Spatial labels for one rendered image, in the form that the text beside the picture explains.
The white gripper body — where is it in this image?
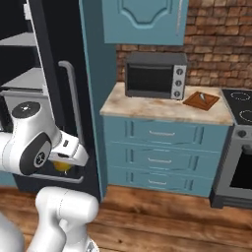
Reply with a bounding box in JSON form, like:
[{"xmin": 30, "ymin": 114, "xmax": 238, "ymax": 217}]
[{"xmin": 48, "ymin": 145, "xmax": 90, "ymax": 168}]

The yellow lemon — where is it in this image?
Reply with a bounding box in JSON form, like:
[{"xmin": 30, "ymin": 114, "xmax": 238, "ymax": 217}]
[{"xmin": 52, "ymin": 159, "xmax": 74, "ymax": 173}]

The grey fridge shelf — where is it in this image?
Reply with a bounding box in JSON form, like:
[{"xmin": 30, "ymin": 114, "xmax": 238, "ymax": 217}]
[
  {"xmin": 0, "ymin": 67, "xmax": 47, "ymax": 92},
  {"xmin": 0, "ymin": 31, "xmax": 37, "ymax": 47}
]

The black fridge door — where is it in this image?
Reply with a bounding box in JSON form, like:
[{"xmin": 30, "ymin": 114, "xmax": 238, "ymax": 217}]
[{"xmin": 28, "ymin": 0, "xmax": 102, "ymax": 202}]

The black fridge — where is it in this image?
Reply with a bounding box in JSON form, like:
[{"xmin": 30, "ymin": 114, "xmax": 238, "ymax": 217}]
[{"xmin": 0, "ymin": 0, "xmax": 102, "ymax": 202}]

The brown cutting board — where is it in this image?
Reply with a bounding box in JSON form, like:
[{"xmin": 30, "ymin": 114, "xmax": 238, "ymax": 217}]
[{"xmin": 182, "ymin": 91, "xmax": 221, "ymax": 112}]

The teal tall cabinet panel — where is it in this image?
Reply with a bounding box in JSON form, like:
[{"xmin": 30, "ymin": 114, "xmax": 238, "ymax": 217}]
[{"xmin": 78, "ymin": 0, "xmax": 118, "ymax": 202}]

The teal drawer front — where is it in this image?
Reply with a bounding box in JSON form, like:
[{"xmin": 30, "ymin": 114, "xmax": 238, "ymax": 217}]
[
  {"xmin": 106, "ymin": 164, "xmax": 217, "ymax": 198},
  {"xmin": 104, "ymin": 142, "xmax": 224, "ymax": 179},
  {"xmin": 103, "ymin": 115, "xmax": 230, "ymax": 154}
]

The grey toaster oven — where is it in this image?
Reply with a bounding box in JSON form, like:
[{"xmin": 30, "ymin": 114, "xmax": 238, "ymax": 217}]
[{"xmin": 124, "ymin": 51, "xmax": 189, "ymax": 101}]

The black hob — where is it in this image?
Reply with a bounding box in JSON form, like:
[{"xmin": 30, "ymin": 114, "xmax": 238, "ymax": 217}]
[{"xmin": 220, "ymin": 88, "xmax": 252, "ymax": 127}]

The grey fridge drawer handle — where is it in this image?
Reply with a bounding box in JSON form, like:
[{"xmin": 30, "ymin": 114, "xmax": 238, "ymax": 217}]
[{"xmin": 31, "ymin": 172, "xmax": 85, "ymax": 184}]

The grey fridge door handle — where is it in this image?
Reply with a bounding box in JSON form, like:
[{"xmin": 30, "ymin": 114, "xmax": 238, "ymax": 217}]
[{"xmin": 57, "ymin": 60, "xmax": 86, "ymax": 148}]

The silver drawer handle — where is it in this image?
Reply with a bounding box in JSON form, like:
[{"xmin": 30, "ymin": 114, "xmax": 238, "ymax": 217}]
[
  {"xmin": 148, "ymin": 130, "xmax": 176, "ymax": 138},
  {"xmin": 147, "ymin": 157, "xmax": 173, "ymax": 164},
  {"xmin": 148, "ymin": 179, "xmax": 168, "ymax": 186}
]

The teal wall cupboard door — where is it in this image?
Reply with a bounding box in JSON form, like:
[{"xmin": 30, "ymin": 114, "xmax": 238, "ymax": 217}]
[{"xmin": 100, "ymin": 0, "xmax": 190, "ymax": 46}]

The silver cupboard door handle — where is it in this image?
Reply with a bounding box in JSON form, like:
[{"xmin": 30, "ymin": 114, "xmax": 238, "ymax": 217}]
[{"xmin": 175, "ymin": 0, "xmax": 183, "ymax": 35}]

